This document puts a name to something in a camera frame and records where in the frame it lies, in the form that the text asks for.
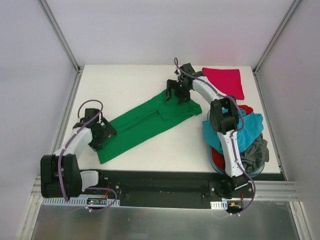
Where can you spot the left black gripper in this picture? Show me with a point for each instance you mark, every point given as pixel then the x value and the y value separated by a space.
pixel 105 133

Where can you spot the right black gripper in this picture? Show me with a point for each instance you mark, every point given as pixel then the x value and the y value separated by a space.
pixel 176 88

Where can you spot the green t shirt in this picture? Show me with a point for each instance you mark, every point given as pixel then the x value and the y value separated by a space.
pixel 144 122

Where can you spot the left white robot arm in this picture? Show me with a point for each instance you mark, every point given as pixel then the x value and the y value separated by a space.
pixel 60 175

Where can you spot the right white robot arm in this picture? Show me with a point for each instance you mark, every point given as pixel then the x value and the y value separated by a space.
pixel 225 119

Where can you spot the folded pink t shirt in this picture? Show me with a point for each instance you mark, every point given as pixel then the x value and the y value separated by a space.
pixel 227 81

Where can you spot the red t shirt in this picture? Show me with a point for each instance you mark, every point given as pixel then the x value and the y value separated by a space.
pixel 217 159

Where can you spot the turquoise t shirt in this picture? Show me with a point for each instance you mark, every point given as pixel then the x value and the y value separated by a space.
pixel 253 127

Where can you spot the grey t shirt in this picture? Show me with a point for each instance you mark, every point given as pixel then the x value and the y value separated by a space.
pixel 253 159

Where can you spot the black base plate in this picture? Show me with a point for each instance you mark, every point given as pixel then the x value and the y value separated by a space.
pixel 154 189

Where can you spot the left aluminium frame post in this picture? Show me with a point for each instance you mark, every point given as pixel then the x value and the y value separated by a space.
pixel 59 34

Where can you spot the aluminium frame post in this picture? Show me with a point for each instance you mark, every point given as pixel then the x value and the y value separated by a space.
pixel 59 34
pixel 293 7

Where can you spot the right white cable duct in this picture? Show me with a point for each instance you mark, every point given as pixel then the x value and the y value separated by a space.
pixel 219 205

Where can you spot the right aluminium frame post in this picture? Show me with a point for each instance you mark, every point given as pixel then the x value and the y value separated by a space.
pixel 293 7

